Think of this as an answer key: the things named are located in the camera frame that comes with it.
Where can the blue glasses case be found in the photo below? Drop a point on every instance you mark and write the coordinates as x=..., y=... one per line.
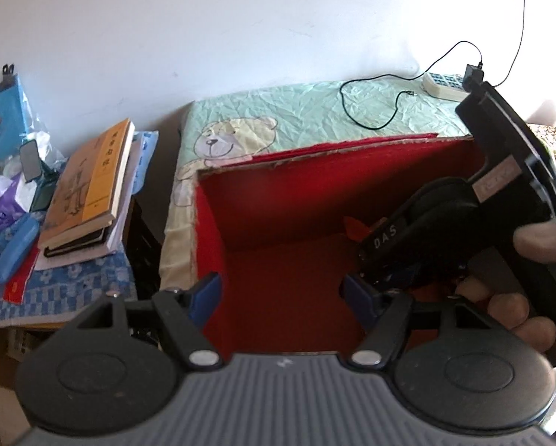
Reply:
x=15, y=251

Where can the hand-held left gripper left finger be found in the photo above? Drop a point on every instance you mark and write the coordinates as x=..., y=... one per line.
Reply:
x=208, y=295

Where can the white power strip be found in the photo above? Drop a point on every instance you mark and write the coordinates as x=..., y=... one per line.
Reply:
x=440, y=85

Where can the black binder clip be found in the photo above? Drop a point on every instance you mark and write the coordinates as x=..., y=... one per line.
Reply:
x=8, y=74

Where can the yellow cover book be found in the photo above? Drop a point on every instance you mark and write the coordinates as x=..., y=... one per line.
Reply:
x=92, y=181

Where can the blue checkered cloth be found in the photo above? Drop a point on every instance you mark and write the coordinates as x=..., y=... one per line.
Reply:
x=73, y=288

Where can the red booklet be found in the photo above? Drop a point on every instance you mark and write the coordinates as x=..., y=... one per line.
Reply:
x=20, y=278

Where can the red snack packet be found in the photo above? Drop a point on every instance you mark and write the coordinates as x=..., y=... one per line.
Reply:
x=356, y=228

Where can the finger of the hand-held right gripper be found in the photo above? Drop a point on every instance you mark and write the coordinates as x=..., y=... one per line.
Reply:
x=389, y=241

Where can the red cardboard box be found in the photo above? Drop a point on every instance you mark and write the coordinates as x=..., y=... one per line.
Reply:
x=282, y=223

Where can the black charger adapter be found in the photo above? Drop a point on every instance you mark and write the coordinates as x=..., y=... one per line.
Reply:
x=473, y=74

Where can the black phone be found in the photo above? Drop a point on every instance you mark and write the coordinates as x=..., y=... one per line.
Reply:
x=30, y=161

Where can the purple tissue pack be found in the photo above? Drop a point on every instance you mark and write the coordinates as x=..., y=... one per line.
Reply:
x=8, y=204

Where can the black notebook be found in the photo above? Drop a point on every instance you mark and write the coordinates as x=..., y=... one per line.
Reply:
x=78, y=244

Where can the person's right hand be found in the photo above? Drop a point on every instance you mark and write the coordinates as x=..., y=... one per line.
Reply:
x=545, y=241

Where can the bear print bed sheet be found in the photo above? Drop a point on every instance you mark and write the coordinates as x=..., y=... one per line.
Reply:
x=305, y=111

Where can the blue plastic bag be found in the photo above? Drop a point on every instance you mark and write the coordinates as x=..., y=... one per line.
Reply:
x=3, y=116

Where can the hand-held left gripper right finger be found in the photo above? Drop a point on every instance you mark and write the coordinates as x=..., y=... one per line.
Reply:
x=356, y=293

